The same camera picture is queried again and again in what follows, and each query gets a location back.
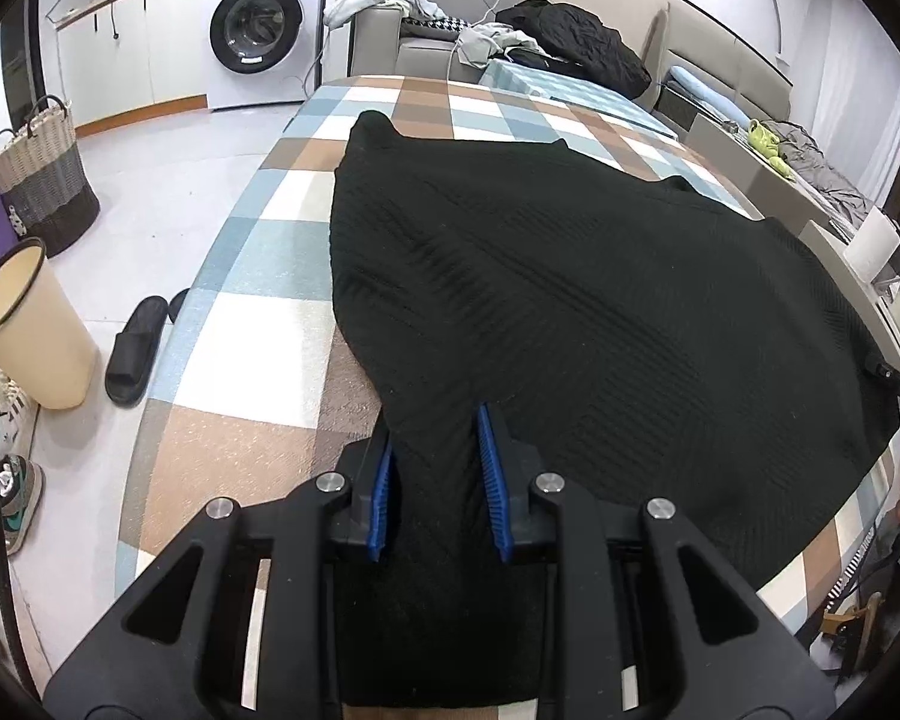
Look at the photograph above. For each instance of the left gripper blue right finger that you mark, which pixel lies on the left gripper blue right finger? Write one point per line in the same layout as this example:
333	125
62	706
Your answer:
495	483

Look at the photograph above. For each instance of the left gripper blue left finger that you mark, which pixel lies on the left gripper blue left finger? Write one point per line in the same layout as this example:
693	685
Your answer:
378	512

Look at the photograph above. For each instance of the grey crumpled bedding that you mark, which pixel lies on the grey crumpled bedding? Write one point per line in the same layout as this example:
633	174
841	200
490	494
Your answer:
801	152

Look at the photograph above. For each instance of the light blue pillow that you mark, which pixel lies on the light blue pillow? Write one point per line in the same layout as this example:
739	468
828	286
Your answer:
707	96

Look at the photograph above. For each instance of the plaid checkered bed sheet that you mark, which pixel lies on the plaid checkered bed sheet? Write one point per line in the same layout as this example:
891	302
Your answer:
257	391

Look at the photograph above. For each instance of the white grey clothes pile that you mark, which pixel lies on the white grey clothes pile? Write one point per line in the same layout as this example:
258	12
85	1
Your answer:
478	44

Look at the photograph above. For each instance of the grey sofa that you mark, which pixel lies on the grey sofa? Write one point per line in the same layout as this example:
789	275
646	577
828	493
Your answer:
382	45

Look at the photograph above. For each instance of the light blue plaid folded blanket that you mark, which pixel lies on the light blue plaid folded blanket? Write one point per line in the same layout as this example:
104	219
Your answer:
551	86

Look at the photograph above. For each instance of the lime green toy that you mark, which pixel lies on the lime green toy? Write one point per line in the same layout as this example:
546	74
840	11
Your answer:
762	140

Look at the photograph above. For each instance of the white front-load washing machine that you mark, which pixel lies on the white front-load washing machine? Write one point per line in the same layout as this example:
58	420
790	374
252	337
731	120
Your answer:
262	52

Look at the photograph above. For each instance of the black quilted jacket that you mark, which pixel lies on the black quilted jacket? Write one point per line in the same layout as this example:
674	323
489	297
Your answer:
577	37

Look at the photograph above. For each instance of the black knitted sweater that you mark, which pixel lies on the black knitted sweater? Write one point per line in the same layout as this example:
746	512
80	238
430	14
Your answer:
648	341

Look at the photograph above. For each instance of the beige plastic trash bin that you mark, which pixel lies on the beige plastic trash bin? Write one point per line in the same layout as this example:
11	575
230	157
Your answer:
44	346

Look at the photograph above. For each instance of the black slipper near bed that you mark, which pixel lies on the black slipper near bed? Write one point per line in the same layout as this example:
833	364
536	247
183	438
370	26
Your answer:
176	305

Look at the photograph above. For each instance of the woven two-tone laundry basket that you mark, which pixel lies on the woven two-tone laundry basket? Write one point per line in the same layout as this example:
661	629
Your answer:
43	184

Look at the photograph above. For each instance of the grey green sneaker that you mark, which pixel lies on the grey green sneaker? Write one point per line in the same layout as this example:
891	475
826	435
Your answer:
21	485

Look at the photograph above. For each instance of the black slipper near bin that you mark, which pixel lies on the black slipper near bin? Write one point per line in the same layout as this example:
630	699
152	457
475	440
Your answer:
134	352

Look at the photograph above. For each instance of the white cabinet with wood counter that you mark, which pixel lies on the white cabinet with wood counter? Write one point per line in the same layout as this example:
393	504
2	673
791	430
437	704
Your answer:
128	61

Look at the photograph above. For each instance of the white green sneakers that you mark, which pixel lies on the white green sneakers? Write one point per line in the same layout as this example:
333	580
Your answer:
18	414

